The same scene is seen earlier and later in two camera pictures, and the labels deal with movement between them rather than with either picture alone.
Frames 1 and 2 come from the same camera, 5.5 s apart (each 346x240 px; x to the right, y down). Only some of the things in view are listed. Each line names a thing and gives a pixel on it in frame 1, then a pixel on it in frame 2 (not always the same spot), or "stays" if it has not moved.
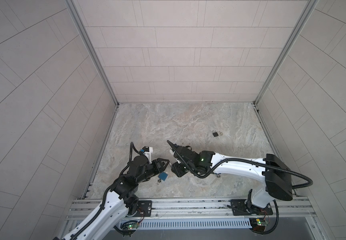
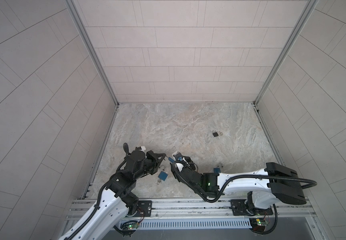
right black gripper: [174, 168] to [175, 172]
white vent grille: [191, 223] stays
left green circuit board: [131, 226] stays
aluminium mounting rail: [208, 209] stays
